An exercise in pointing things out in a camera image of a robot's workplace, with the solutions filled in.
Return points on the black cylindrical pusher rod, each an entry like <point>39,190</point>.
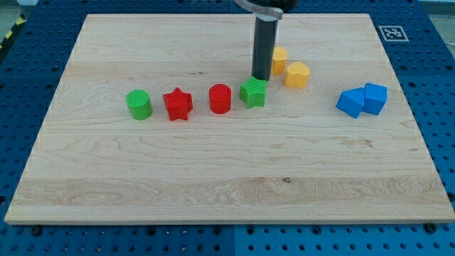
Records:
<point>263,48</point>

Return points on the metal clamp robot end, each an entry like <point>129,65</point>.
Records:
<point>271,9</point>

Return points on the yellow hexagon block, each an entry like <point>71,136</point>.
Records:
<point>279,60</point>

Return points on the yellow heart block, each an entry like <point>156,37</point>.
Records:
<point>297,75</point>

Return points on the green star block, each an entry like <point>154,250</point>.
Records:
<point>253,92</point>

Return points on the red cylinder block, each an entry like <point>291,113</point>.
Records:
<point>220,98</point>

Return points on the blue pentagon block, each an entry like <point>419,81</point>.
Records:
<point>351,102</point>

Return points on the red star block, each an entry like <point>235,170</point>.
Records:
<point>178,104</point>

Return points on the white fiducial marker tag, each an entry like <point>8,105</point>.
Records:
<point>392,33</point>

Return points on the blue cube block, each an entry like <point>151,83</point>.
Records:
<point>375,97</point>

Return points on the wooden board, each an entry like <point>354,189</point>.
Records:
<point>298,159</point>

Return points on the green cylinder block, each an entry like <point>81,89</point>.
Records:
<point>139,104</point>

